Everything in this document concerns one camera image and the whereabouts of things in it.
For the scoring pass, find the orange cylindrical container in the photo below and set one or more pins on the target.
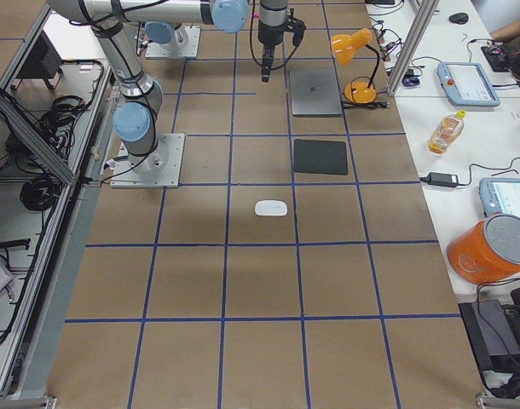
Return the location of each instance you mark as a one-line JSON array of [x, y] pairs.
[[488, 252]]

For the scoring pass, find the black power adapter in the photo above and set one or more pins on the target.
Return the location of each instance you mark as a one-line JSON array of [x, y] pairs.
[[442, 179]]

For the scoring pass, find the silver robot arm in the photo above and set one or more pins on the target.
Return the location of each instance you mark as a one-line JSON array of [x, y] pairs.
[[135, 121], [272, 17]]

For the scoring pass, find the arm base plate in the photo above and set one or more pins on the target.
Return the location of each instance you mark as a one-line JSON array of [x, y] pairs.
[[162, 168], [175, 44]]

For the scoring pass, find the black computer mouse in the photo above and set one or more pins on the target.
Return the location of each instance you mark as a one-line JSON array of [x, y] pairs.
[[460, 18]]

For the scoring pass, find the black mousepad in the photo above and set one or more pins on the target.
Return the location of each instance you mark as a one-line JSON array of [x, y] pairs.
[[320, 157]]

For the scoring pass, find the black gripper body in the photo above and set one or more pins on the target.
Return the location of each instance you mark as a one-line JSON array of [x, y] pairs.
[[269, 35]]

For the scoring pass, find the aluminium frame post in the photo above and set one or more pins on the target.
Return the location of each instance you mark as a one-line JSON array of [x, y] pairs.
[[411, 43]]

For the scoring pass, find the lower teach pendant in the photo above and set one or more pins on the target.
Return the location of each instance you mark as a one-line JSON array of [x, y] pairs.
[[500, 195]]

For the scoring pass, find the white computer mouse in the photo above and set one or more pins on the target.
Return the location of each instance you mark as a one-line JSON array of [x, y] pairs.
[[271, 208]]

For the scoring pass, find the teach pendant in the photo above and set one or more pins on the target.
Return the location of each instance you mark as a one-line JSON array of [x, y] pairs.
[[500, 195], [466, 85]]

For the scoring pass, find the silver closed laptop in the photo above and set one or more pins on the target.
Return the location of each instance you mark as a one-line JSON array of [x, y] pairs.
[[314, 92]]

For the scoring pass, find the upper teach pendant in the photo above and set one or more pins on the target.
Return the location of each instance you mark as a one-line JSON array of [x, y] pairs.
[[466, 85]]

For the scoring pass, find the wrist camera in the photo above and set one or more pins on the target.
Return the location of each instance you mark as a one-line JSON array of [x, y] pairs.
[[297, 28]]

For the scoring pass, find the black box under table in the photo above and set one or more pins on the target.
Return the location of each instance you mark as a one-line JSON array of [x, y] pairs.
[[493, 330]]

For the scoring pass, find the orange juice bottle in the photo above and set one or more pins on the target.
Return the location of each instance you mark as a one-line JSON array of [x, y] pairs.
[[446, 132]]

